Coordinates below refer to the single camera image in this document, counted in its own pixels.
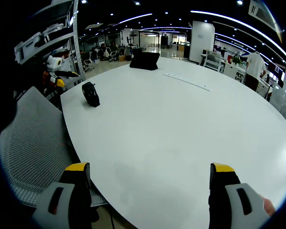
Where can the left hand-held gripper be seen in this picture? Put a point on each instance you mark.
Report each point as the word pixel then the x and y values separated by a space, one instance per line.
pixel 53 62

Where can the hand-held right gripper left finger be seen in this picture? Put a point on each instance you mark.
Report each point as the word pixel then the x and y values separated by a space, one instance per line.
pixel 62 205

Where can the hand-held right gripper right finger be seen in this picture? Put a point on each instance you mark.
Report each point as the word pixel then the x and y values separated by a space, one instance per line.
pixel 231 205

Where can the black tape measure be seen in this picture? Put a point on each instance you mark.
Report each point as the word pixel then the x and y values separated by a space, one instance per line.
pixel 90 94

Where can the grey metal storage shelf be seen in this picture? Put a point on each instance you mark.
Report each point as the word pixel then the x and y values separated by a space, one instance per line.
pixel 75 43

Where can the white plastic storage box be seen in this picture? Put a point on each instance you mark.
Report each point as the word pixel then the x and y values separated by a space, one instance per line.
pixel 28 47
pixel 53 32

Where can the white mesh office chair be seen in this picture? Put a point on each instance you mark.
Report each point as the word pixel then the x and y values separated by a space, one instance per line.
pixel 35 143

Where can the black fabric case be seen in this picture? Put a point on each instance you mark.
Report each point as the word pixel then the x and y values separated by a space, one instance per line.
pixel 145 60

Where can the white flat metal strip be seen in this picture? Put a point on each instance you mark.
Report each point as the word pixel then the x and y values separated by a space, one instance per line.
pixel 188 81

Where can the white office desk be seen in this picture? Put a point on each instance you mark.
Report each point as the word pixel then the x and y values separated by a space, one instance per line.
pixel 233 70

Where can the green potted plant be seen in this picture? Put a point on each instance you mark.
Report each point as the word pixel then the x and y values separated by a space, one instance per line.
pixel 236 60

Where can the grey office chair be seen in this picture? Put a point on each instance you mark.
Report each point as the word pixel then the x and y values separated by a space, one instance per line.
pixel 213 60

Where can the ceiling air conditioner unit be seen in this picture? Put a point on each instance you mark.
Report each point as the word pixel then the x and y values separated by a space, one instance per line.
pixel 262 12

